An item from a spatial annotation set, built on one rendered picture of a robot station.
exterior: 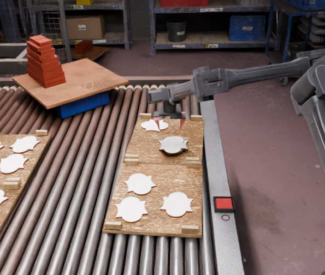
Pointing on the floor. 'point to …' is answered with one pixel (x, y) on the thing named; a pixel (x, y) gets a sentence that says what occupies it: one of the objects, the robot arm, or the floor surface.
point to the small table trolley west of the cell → (273, 57)
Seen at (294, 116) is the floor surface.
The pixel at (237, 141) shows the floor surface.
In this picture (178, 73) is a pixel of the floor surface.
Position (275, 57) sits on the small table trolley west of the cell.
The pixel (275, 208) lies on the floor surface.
